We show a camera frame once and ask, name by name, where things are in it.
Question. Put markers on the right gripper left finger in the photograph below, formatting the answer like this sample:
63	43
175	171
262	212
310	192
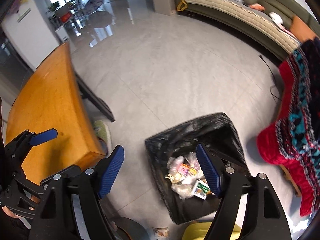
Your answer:
69	208

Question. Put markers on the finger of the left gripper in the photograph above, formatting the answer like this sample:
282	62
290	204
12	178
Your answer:
48	135

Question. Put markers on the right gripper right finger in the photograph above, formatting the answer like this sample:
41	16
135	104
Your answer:
264	216

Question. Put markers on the torn green white wrapper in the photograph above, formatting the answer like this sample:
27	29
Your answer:
200	190

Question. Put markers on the clear bag white contents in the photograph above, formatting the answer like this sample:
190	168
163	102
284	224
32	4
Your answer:
185	191

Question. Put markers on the small jelly cup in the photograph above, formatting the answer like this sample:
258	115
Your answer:
192	171

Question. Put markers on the purple puzzle cube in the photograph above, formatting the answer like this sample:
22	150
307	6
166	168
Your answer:
184	169

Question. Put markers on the black trash bag bin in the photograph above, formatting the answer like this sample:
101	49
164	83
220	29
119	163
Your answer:
167	150

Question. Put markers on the person left hand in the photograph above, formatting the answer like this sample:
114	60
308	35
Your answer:
9	213

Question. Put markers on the green slipper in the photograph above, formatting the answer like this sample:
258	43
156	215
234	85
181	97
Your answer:
103	134

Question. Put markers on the yellow stool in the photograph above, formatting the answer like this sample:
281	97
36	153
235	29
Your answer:
198	230

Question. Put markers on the person leg in jeans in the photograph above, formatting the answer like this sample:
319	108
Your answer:
124	228

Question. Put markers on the snack wrapper on floor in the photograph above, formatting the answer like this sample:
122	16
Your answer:
161	233

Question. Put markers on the white pedal bin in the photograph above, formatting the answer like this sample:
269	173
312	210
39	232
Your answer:
62	34

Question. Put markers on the dining table with chairs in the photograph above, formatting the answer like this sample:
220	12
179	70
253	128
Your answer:
71	16

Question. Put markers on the potted plant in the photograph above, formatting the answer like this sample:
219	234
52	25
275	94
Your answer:
53	6

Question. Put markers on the open grey umbrella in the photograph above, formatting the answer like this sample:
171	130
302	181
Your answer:
92	6

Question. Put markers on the orange cushion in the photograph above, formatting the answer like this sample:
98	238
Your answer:
301	31

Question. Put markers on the quilted beige sofa cover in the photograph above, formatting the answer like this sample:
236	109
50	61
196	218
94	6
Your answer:
254	19

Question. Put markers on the green sofa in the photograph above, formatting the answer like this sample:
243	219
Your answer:
280	26

